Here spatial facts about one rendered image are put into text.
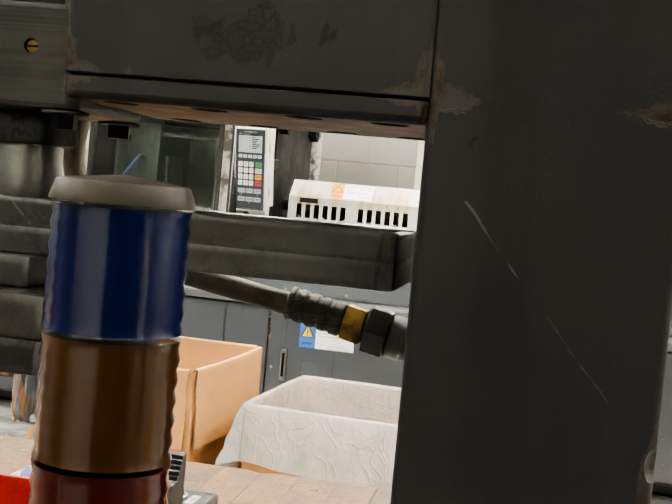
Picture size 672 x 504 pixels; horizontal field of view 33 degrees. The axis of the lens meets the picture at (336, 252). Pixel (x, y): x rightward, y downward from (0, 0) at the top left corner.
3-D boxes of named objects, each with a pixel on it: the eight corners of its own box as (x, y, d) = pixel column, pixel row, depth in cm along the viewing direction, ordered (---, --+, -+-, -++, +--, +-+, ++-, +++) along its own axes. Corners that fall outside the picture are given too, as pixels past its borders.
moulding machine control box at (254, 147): (225, 209, 508) (232, 124, 506) (241, 209, 530) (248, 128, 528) (264, 213, 503) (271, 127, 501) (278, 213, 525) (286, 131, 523)
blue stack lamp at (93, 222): (75, 314, 33) (84, 201, 33) (199, 329, 32) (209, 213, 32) (15, 328, 29) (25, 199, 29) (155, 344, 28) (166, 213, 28)
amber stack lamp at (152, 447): (66, 432, 33) (75, 320, 33) (189, 449, 32) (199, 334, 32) (5, 461, 29) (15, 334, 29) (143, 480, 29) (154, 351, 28)
